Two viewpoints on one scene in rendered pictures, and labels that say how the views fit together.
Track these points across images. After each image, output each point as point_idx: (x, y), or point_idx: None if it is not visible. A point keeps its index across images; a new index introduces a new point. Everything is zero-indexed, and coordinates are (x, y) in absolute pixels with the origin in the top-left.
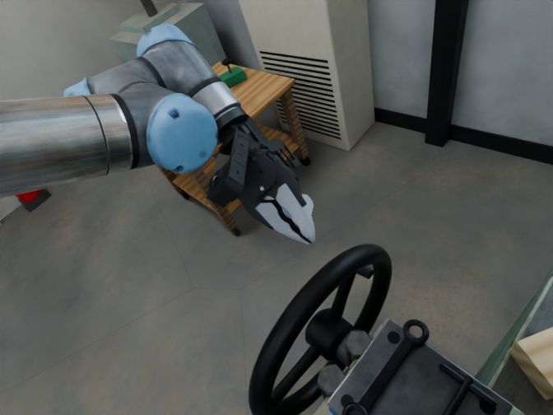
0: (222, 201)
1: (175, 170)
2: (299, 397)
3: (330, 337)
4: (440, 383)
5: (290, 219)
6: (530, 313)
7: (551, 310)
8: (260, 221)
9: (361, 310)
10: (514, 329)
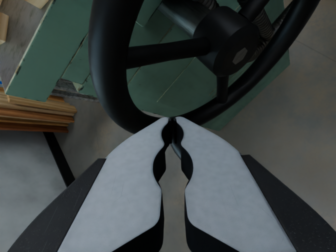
0: None
1: None
2: (296, 9)
3: (211, 17)
4: None
5: (182, 169)
6: (39, 26)
7: (32, 30)
8: (287, 188)
9: (210, 117)
10: (86, 57)
